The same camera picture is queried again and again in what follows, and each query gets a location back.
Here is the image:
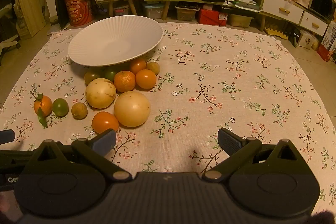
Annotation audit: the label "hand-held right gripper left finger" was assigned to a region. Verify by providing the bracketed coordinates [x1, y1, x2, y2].
[25, 128, 133, 184]

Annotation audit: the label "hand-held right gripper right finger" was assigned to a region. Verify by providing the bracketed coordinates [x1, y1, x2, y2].
[202, 127, 306, 182]

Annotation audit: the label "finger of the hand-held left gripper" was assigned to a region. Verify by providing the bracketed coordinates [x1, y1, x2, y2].
[0, 130, 15, 145]
[0, 150, 37, 164]

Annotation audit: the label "smooth orange tomato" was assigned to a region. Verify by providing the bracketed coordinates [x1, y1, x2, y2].
[135, 69, 157, 90]
[91, 111, 119, 134]

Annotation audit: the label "small yellow-brown citrus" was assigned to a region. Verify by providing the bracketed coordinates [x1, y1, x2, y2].
[71, 102, 88, 120]
[146, 61, 161, 76]

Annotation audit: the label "pale peach apple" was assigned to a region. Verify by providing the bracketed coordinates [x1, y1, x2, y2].
[114, 91, 151, 127]

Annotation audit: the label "large yellow apple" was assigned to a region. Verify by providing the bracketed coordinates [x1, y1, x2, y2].
[85, 78, 117, 109]

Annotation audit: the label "mandarin with green leaves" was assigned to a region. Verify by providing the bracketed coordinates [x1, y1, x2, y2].
[31, 92, 53, 128]

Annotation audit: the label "round green citrus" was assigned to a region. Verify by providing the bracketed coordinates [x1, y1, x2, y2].
[104, 67, 118, 83]
[52, 98, 69, 117]

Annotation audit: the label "bumpy orange mandarin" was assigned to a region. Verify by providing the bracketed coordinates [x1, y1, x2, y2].
[113, 70, 136, 93]

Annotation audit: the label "green-brown tomato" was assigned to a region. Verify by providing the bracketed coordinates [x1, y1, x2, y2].
[84, 70, 103, 86]

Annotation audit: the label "orange tangerines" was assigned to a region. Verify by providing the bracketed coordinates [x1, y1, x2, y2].
[129, 58, 147, 75]

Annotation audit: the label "white ribbed plate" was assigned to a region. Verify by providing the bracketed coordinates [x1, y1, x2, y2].
[68, 15, 164, 67]

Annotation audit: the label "floral tablecloth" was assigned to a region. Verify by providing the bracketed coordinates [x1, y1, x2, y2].
[0, 22, 336, 218]

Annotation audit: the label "white office chair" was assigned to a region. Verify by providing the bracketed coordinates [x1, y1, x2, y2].
[0, 4, 21, 56]

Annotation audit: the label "yellow egg carton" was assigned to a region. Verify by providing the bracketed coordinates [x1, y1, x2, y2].
[264, 26, 288, 39]

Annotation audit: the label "yellowish plastic box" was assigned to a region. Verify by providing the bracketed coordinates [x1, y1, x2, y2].
[228, 14, 254, 28]

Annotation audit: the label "red storage box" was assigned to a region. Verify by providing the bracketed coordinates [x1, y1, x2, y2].
[197, 8, 228, 26]

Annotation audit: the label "white printed box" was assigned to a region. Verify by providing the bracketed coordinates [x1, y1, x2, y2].
[297, 30, 319, 50]

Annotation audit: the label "red printed gift box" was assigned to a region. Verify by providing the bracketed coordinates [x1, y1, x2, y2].
[316, 44, 336, 62]

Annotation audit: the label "small clear plastic box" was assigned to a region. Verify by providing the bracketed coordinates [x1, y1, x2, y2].
[113, 4, 130, 17]

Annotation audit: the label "red printed bag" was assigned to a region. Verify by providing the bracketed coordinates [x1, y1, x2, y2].
[62, 0, 93, 27]

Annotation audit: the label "wooden board panel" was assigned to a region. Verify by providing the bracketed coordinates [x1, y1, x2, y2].
[14, 0, 47, 38]

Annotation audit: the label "low wooden cabinet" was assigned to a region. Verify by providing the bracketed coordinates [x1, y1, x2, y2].
[197, 0, 332, 38]

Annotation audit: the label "clear box with dark contents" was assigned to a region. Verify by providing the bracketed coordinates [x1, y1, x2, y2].
[175, 2, 197, 21]

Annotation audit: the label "black flat board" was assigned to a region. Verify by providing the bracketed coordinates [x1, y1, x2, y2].
[55, 0, 71, 29]

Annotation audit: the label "clear box with blue lid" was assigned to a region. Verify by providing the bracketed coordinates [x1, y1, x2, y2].
[143, 2, 165, 19]

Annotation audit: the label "small white low cabinet drawer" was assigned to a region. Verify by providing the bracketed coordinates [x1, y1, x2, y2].
[299, 11, 328, 37]

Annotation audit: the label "black microwave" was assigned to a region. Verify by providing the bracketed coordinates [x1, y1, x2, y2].
[310, 0, 336, 22]

